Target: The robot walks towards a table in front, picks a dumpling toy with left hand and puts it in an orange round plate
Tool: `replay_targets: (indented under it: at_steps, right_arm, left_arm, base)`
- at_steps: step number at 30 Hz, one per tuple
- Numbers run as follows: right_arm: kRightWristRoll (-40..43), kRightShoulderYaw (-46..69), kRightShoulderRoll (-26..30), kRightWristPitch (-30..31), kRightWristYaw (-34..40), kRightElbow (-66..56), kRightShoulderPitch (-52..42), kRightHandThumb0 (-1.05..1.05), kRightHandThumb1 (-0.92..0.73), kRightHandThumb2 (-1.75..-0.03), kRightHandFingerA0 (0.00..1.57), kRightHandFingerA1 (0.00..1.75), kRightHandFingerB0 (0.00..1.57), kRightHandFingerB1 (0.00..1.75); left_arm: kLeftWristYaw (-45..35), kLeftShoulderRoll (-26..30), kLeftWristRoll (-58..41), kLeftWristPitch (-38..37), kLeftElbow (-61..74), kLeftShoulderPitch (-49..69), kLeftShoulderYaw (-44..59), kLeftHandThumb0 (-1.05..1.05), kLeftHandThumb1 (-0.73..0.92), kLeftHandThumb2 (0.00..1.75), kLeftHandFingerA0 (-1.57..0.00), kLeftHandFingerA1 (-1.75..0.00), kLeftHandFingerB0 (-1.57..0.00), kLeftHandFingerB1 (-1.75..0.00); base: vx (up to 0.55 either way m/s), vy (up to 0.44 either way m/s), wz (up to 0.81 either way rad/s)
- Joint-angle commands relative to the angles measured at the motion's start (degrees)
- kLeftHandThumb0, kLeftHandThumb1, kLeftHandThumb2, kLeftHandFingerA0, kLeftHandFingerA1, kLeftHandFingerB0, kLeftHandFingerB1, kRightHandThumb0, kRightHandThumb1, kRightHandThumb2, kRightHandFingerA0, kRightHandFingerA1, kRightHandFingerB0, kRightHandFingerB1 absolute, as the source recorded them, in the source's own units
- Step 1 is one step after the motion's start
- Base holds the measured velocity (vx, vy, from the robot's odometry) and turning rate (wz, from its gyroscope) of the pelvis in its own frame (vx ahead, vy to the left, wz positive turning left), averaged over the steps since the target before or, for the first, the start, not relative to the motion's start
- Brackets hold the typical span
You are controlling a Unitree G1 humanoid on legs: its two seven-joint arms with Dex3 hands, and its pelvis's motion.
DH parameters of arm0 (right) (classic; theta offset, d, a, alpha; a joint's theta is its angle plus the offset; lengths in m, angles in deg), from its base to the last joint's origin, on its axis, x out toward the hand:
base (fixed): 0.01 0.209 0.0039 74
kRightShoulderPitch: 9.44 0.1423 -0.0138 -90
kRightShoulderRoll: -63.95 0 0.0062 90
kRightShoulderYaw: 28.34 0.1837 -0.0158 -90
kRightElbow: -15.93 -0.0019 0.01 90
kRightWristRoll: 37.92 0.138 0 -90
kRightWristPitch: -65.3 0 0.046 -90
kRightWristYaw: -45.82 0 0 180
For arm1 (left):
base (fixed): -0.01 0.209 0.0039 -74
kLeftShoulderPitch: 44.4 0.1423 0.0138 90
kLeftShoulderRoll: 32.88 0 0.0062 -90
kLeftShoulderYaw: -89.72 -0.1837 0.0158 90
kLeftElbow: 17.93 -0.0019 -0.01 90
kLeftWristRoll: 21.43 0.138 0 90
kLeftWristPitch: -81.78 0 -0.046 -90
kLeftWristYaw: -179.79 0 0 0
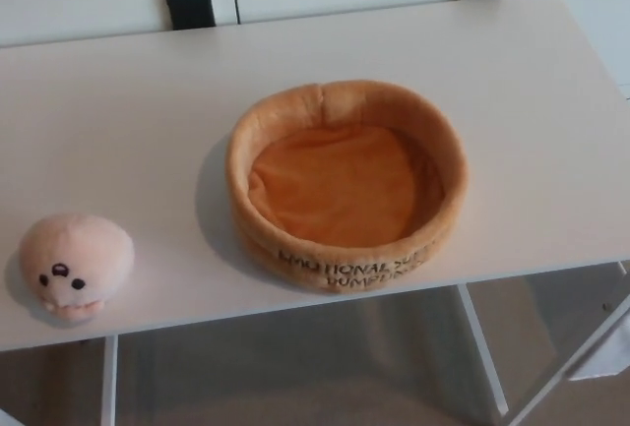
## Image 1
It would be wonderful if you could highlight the beige plush dumpling toy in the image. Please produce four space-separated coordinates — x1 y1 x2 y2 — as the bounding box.
18 213 136 326

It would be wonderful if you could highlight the orange round plush plate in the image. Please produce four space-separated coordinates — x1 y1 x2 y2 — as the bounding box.
224 80 469 296

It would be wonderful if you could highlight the black rectangular bracket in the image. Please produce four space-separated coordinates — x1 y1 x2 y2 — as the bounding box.
164 0 216 31

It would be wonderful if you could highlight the white metal table leg frame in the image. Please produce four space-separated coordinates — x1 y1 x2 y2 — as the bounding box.
99 335 120 426
457 282 509 412

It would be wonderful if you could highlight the white slanted metal frame bar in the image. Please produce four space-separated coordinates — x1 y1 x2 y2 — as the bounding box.
509 260 630 426

